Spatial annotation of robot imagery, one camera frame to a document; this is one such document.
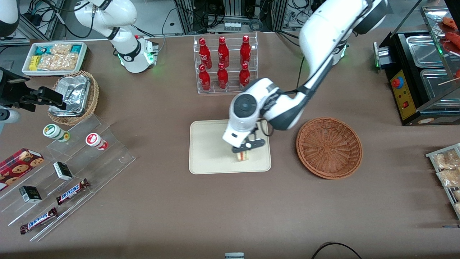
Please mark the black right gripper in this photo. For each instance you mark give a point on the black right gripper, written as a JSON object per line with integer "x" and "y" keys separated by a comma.
{"x": 13, "y": 94}

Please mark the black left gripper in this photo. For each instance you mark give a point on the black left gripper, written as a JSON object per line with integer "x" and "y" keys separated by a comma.
{"x": 235, "y": 149}

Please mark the triangular sandwich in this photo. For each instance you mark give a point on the triangular sandwich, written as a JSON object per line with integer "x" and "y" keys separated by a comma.
{"x": 243, "y": 157}

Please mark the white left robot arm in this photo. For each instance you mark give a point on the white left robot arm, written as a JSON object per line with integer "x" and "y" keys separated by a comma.
{"x": 323, "y": 32}

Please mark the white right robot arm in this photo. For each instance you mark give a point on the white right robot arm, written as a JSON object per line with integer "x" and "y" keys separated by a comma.
{"x": 125, "y": 54}

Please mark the cream rectangular tray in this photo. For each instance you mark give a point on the cream rectangular tray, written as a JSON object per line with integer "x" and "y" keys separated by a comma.
{"x": 208, "y": 151}

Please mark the light wicker basket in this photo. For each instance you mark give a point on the light wicker basket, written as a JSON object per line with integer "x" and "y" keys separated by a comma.
{"x": 94, "y": 97}

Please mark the brown round wicker basket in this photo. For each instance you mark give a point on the brown round wicker basket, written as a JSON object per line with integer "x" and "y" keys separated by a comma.
{"x": 329, "y": 147}

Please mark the silver foil containers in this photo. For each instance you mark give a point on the silver foil containers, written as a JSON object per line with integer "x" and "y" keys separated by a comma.
{"x": 72, "y": 93}

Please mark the green lid cup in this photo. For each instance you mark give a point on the green lid cup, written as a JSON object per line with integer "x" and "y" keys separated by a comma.
{"x": 54, "y": 131}

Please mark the large clear cracker bag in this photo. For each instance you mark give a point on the large clear cracker bag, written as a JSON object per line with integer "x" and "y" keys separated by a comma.
{"x": 57, "y": 62}

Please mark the white rectangular snack bin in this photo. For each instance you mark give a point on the white rectangular snack bin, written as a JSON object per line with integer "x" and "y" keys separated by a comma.
{"x": 27, "y": 70}

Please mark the yellow snack packet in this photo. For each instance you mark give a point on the yellow snack packet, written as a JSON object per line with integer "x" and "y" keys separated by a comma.
{"x": 34, "y": 63}

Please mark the teal snack packet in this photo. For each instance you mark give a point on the teal snack packet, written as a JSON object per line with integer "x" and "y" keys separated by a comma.
{"x": 43, "y": 50}
{"x": 76, "y": 49}

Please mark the small clear cracker bag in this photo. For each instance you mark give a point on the small clear cracker bag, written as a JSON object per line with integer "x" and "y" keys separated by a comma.
{"x": 61, "y": 49}

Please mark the red lid cup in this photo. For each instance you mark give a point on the red lid cup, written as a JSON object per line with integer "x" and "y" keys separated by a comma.
{"x": 95, "y": 140}

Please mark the small black box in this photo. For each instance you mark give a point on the small black box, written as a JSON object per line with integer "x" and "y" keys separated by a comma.
{"x": 30, "y": 194}
{"x": 63, "y": 171}

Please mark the red cola bottle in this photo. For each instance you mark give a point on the red cola bottle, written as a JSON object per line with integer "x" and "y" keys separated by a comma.
{"x": 205, "y": 54}
{"x": 222, "y": 78}
{"x": 244, "y": 75}
{"x": 245, "y": 52}
{"x": 204, "y": 80}
{"x": 223, "y": 53}

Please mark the red cookie box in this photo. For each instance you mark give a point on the red cookie box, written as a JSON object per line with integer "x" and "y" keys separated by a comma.
{"x": 18, "y": 167}

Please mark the clear acrylic stepped display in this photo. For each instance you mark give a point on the clear acrylic stepped display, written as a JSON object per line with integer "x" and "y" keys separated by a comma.
{"x": 104, "y": 162}

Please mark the snickers chocolate bar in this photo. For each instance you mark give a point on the snickers chocolate bar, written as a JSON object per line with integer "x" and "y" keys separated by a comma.
{"x": 72, "y": 191}
{"x": 37, "y": 220}

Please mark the small grey white object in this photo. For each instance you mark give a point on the small grey white object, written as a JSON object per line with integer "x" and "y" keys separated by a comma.
{"x": 234, "y": 255}

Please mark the clear acrylic bottle rack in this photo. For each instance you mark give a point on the clear acrylic bottle rack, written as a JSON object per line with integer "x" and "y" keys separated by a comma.
{"x": 233, "y": 46}

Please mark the black hot dog machine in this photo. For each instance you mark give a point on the black hot dog machine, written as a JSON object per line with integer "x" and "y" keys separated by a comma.
{"x": 397, "y": 99}

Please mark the steel machine pan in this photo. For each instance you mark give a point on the steel machine pan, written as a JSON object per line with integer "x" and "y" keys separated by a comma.
{"x": 436, "y": 88}
{"x": 424, "y": 50}

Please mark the clear bagged pastry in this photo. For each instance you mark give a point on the clear bagged pastry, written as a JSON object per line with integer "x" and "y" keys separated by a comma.
{"x": 457, "y": 195}
{"x": 450, "y": 178}
{"x": 447, "y": 160}
{"x": 458, "y": 208}

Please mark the red sausage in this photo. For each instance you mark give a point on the red sausage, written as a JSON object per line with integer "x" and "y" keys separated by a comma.
{"x": 450, "y": 23}
{"x": 453, "y": 41}

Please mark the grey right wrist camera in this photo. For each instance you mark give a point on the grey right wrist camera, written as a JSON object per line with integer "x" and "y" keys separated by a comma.
{"x": 8, "y": 120}

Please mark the aluminium frame rack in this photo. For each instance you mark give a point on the aluminium frame rack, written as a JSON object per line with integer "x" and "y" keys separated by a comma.
{"x": 187, "y": 16}

